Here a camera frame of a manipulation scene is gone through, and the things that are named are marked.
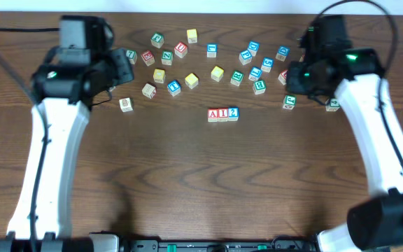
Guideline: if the blue 2 block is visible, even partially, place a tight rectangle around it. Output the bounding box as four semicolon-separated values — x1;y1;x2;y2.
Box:
228;107;239;121

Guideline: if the red I block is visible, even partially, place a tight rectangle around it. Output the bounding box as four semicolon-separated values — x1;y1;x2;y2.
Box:
218;108;229;122

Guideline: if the red A block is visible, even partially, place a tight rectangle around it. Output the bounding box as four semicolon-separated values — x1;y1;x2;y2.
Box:
208;108;218;122

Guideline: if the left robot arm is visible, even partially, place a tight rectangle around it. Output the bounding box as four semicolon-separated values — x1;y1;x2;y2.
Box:
0;15;134;251

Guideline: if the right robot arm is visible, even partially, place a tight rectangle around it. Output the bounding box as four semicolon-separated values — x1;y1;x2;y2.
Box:
286;15;403;251

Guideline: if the green 7 block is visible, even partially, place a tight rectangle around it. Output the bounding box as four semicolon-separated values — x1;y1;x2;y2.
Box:
126;50;138;64

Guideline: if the red U block right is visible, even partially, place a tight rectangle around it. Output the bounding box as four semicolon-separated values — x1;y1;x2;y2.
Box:
278;69;288;85

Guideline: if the red u block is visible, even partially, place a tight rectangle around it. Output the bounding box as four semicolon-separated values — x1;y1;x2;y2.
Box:
174;41;188;58
278;69;288;85

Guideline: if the green J block right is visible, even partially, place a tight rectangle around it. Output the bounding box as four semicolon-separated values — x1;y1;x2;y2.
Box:
282;94;297;110

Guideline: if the green j block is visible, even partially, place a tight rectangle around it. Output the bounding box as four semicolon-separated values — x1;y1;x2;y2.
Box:
150;32;164;48
282;94;297;110

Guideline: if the red E block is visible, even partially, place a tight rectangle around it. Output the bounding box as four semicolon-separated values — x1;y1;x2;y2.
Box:
141;50;155;67

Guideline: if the plain I wooden block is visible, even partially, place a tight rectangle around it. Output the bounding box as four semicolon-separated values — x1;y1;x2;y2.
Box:
142;83;157;99

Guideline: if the blue D block right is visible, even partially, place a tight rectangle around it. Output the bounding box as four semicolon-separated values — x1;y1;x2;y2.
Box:
275;46;290;62

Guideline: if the blue d block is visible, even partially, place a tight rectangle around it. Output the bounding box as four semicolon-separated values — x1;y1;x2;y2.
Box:
275;46;290;62
247;41;260;57

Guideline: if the pineapple K wooden block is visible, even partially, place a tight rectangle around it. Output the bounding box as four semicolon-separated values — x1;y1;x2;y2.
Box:
119;97;134;113

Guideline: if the blue 5 block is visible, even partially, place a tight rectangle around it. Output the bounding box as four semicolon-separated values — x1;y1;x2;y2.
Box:
261;57;274;73

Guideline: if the yellow O block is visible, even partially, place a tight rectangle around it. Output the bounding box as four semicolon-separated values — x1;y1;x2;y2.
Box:
153;69;166;83

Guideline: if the green 4 block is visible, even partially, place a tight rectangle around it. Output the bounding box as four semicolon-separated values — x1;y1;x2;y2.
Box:
325;98;340;112

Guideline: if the green B block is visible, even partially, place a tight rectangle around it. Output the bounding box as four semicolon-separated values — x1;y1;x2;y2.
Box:
253;80;267;95

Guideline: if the green Z block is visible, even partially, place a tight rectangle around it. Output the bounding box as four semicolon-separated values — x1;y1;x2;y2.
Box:
161;50;173;66

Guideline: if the blue L block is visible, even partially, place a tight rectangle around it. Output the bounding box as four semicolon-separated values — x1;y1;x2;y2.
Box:
248;66;262;81

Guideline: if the blue T block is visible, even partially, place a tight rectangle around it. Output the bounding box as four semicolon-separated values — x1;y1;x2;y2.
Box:
167;80;181;97

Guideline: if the blue D block left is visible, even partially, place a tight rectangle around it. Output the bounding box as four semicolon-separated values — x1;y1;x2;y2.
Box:
247;41;260;57

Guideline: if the blue P block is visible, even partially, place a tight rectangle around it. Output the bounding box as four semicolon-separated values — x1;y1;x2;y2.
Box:
239;50;253;65

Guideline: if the red U block left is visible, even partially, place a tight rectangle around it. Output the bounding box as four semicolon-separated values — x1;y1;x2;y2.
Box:
174;41;188;58

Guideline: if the green R block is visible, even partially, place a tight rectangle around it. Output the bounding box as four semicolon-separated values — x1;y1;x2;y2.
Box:
230;70;243;86

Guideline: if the yellow ladybug block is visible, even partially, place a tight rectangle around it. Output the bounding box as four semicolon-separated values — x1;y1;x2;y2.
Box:
185;73;199;89

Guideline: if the yellow block top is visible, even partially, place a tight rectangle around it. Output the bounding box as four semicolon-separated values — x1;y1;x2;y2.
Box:
187;29;198;43

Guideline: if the yellow turtle block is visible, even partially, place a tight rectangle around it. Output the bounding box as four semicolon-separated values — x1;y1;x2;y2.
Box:
211;66;224;82

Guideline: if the blue 1 block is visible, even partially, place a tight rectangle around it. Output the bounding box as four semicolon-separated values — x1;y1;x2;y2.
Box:
206;43;218;58

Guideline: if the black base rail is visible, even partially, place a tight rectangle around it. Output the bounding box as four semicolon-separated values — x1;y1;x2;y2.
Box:
118;237;318;252

